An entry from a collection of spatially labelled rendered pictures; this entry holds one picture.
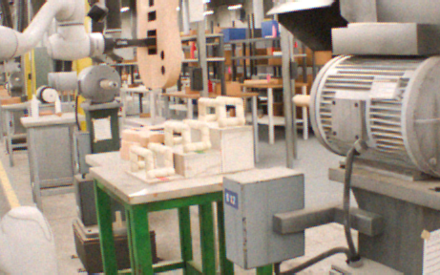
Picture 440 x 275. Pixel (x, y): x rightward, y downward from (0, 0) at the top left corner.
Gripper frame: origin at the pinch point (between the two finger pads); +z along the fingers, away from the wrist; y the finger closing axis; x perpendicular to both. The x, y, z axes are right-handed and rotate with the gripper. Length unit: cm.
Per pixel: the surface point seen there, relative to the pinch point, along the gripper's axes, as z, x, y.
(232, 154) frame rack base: 26, -45, 14
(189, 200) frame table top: 1, -58, 25
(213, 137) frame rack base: 21.1, -38.7, 8.3
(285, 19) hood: 14, 3, 70
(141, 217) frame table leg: -17, -61, 25
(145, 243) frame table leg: -17, -70, 25
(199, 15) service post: 73, 20, -101
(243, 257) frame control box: -24, -51, 104
